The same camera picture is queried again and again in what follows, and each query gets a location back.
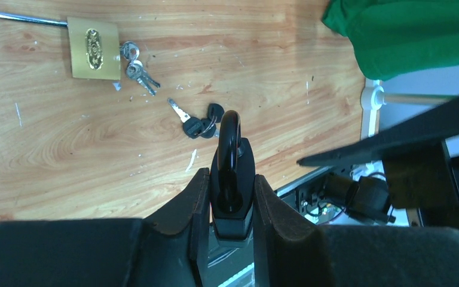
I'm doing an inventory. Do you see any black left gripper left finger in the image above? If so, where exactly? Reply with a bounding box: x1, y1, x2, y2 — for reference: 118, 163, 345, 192
0, 168, 210, 286

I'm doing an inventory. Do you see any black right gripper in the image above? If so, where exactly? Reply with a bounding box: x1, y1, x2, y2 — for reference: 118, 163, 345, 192
297, 96, 459, 230

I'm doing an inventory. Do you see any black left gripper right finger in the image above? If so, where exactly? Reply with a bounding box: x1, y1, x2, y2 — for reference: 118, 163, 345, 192
253, 175, 459, 286

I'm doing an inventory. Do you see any black padlock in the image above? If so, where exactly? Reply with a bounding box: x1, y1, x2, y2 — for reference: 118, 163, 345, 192
210, 110, 256, 248

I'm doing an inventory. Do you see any black-headed key bunch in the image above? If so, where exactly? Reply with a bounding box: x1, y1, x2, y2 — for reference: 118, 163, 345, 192
167, 98, 225, 139

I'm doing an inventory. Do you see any small brass key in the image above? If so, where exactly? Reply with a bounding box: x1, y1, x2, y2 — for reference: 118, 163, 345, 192
120, 41, 161, 96

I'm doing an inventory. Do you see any brass padlock steel shackle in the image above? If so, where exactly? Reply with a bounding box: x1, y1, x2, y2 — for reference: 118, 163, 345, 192
0, 12, 121, 81

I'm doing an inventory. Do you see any metal clothes rack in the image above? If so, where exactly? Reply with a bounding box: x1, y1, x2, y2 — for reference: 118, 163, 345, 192
360, 66, 459, 139

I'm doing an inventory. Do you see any green garment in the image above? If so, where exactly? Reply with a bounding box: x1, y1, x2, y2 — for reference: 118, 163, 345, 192
322, 1, 459, 81

